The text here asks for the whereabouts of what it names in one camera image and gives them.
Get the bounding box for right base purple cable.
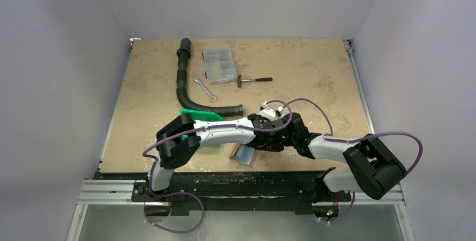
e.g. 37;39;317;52
316;192;356;225

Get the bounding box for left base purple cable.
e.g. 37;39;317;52
143;190;205;233

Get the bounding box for black corrugated hose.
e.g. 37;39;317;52
175;38;244;118

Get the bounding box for small black-handled hammer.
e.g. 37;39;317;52
236;75;273;88

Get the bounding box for silver open-end wrench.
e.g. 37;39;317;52
193;77;218;102

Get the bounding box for clear plastic screw organizer box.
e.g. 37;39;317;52
202;45;237;84

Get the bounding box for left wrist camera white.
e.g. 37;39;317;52
258;102;284;121

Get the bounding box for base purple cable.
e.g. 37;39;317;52
143;190;205;233
316;192;356;225

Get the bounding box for aluminium frame rail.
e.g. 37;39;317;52
66;179;415;241

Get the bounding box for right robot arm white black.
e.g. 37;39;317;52
282;113;407;201

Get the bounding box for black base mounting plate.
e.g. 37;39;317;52
131;167;352;217

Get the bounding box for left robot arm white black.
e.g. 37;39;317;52
144;113;292;201

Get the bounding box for green plastic bin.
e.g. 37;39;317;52
179;108;225;122

